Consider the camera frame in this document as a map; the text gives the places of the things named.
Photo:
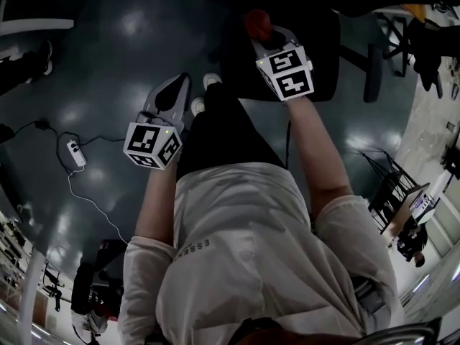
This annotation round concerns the person's black trousers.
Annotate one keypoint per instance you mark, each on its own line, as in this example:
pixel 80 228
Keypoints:
pixel 223 138

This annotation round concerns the person's left forearm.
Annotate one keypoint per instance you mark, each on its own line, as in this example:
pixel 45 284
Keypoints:
pixel 158 207

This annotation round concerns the person's left shoe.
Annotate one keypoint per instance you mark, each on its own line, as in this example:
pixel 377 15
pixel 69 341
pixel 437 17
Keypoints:
pixel 197 106

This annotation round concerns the person's shoe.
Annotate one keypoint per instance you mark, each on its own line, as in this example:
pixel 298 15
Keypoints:
pixel 212 79
pixel 197 106

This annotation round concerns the red cloth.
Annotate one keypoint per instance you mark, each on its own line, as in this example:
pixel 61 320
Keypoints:
pixel 257 23

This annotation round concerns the white post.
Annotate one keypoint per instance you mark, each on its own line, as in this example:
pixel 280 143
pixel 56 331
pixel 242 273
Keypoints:
pixel 30 293

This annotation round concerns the black bag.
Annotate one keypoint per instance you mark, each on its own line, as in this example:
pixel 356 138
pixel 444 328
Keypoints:
pixel 108 261

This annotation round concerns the person's face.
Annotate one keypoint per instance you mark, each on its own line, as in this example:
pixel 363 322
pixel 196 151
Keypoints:
pixel 273 332

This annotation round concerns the person's right shoe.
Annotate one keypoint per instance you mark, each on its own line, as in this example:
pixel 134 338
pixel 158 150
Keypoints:
pixel 212 79

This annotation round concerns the wooden desk black frame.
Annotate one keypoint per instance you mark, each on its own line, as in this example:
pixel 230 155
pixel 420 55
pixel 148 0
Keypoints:
pixel 404 210

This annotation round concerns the white power strip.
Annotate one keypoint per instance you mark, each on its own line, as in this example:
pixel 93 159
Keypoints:
pixel 76 153

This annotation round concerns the blue white device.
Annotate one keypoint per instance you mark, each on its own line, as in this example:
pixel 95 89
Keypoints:
pixel 426 210

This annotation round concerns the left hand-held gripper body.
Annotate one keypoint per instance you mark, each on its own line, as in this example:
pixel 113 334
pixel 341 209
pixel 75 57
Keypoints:
pixel 143 142

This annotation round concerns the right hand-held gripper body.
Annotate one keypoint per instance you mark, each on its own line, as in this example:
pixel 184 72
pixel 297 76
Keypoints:
pixel 287 74

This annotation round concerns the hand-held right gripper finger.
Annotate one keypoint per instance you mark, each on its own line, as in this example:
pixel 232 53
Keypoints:
pixel 292 40
pixel 259 49

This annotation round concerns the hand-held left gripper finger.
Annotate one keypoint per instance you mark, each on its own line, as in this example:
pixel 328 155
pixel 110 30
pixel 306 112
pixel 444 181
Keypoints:
pixel 150 101
pixel 186 102

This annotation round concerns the dark table white legs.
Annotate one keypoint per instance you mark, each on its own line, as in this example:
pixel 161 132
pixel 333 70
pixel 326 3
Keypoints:
pixel 36 25

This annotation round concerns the black head camera rig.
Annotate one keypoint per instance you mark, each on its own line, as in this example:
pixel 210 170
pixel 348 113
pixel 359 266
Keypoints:
pixel 413 331

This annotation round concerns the storage shelf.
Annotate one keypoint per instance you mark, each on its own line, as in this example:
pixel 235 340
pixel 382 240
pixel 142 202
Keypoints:
pixel 10 250

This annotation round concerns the person's white shirt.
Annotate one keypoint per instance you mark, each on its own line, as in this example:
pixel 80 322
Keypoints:
pixel 251 246

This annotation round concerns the black chair armrest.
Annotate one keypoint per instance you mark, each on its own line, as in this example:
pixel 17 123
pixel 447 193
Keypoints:
pixel 233 74
pixel 373 74

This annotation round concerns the black power adapter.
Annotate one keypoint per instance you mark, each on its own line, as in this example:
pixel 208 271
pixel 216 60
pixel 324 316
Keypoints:
pixel 41 124

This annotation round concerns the person's right forearm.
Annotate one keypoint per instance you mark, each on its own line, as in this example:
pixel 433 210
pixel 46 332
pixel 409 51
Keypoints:
pixel 316 149

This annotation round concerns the black office chair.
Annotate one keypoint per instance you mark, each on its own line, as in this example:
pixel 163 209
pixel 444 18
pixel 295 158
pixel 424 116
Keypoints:
pixel 427 63
pixel 316 67

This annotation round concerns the brown cardboard piece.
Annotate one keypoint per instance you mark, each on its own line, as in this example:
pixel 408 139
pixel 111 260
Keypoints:
pixel 415 13

